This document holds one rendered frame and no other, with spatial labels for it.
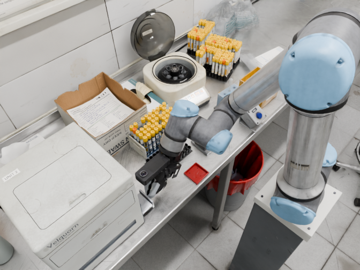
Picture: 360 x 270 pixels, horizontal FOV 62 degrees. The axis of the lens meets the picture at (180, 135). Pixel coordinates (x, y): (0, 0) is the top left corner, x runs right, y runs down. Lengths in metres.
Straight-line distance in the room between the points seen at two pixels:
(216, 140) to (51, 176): 0.44
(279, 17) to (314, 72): 1.51
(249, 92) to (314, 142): 0.24
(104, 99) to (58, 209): 0.67
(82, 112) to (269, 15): 1.29
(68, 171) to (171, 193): 0.41
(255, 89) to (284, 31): 1.13
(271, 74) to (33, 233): 0.67
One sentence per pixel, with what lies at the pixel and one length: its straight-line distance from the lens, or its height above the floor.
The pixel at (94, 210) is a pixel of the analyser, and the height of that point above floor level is 1.15.
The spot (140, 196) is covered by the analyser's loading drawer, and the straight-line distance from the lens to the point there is 1.05.
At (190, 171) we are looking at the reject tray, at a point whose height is 0.88.
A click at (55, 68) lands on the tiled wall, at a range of 1.30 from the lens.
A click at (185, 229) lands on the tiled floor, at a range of 1.98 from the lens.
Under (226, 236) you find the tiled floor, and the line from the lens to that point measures 1.98.
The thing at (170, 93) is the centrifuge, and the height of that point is 0.98.
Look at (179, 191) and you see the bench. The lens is 1.09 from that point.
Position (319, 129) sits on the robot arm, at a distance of 0.66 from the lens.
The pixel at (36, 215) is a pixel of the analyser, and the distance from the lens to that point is 0.80.
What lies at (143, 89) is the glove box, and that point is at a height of 0.97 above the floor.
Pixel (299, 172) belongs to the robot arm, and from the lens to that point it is 0.76.
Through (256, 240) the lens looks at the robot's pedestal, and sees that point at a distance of 1.37.
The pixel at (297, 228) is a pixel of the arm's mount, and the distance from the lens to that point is 1.06.
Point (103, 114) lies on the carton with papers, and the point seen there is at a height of 0.94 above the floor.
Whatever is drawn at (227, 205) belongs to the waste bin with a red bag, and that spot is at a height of 0.10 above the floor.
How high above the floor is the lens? 1.83
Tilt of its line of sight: 50 degrees down
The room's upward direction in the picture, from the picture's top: 1 degrees counter-clockwise
